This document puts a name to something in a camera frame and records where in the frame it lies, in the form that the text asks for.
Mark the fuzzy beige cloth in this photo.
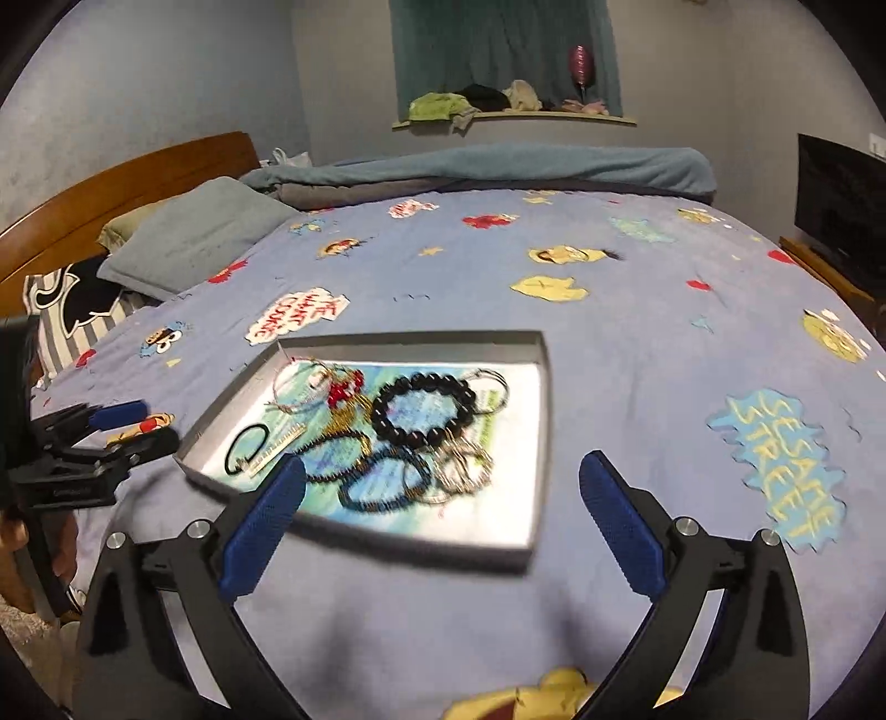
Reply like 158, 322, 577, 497
0, 595, 77, 693

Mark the pink glass ornament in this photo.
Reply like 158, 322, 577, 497
569, 45, 595, 101

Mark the wooden television stand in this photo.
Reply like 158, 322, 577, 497
779, 235, 877, 306

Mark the person's left hand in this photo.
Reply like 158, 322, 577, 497
0, 513, 79, 614

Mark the black cloth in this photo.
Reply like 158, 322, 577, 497
460, 83, 513, 112

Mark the black white striped pillow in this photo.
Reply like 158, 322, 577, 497
24, 259, 140, 378

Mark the silver key ring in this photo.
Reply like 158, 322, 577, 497
474, 369, 511, 416

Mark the teal curtain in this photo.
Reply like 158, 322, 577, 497
389, 0, 622, 119

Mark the grey pillow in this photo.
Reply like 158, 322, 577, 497
97, 176, 309, 302

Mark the black flat screen television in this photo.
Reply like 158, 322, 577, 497
795, 133, 886, 299

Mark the printed blue green paper sheet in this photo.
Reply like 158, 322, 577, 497
235, 360, 541, 548

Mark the dark purple bead bracelet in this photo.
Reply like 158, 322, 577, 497
287, 425, 378, 486

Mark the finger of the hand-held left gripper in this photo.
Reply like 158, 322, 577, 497
38, 400, 150, 445
42, 428, 181, 480

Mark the green cloth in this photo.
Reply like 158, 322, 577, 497
408, 91, 478, 132

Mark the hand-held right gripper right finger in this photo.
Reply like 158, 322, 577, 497
578, 450, 811, 720

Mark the large black bead bracelet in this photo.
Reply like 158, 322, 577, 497
372, 372, 478, 444

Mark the wooden headboard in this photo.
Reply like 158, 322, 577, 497
0, 131, 260, 320

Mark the black cord bracelet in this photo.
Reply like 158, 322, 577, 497
377, 443, 447, 503

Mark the grey blanket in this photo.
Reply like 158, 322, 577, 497
263, 176, 444, 209

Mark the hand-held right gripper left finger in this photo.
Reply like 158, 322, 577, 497
73, 453, 309, 720

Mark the wooden window shelf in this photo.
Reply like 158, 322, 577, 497
391, 111, 638, 131

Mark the blue bead bracelet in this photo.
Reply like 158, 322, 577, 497
339, 446, 430, 515

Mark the grey cardboard box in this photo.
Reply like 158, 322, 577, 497
173, 328, 551, 572

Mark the teal blanket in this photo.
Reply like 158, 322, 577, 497
239, 145, 717, 203

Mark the pink string bracelet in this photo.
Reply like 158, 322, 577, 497
270, 353, 333, 416

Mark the olive pillow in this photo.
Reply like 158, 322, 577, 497
97, 211, 140, 254

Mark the gold chain red bead necklace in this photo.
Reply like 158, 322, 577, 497
308, 369, 378, 448

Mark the silver linked rings bracelet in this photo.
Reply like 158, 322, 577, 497
432, 422, 496, 496

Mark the black hair tie star charm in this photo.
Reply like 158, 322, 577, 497
223, 424, 271, 479

